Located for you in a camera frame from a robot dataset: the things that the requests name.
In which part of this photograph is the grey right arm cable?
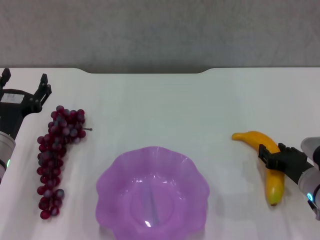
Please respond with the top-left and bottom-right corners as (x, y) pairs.
(306, 198), (320, 221)

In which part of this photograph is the dark red grape bunch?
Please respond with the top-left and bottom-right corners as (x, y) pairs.
(36, 105), (93, 221)

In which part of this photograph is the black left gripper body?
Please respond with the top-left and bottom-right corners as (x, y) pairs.
(0, 88), (42, 140)

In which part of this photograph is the yellow banana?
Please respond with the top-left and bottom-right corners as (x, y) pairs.
(231, 130), (286, 207)

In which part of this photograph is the purple wavy plastic plate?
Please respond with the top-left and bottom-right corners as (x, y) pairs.
(95, 146), (211, 240)

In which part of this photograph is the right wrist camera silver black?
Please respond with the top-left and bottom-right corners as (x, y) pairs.
(300, 136), (320, 171)

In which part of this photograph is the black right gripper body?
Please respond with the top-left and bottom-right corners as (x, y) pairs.
(273, 149), (315, 186)

